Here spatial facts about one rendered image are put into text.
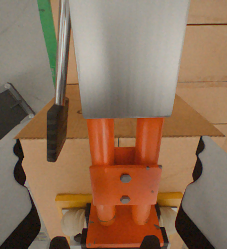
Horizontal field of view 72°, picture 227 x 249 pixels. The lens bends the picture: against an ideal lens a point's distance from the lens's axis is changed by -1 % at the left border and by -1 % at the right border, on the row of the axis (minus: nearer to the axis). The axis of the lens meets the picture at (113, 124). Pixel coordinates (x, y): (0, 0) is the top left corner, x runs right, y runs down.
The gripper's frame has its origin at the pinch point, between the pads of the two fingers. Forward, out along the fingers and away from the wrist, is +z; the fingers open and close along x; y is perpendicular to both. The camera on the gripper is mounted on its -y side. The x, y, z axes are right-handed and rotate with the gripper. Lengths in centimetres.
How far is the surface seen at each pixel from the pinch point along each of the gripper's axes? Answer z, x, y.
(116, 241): -2.3, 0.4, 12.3
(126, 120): 20.3, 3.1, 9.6
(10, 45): 107, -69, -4
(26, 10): 107, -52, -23
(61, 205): 11.2, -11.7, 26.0
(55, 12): 53, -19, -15
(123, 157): 1.5, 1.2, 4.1
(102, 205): -1.1, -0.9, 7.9
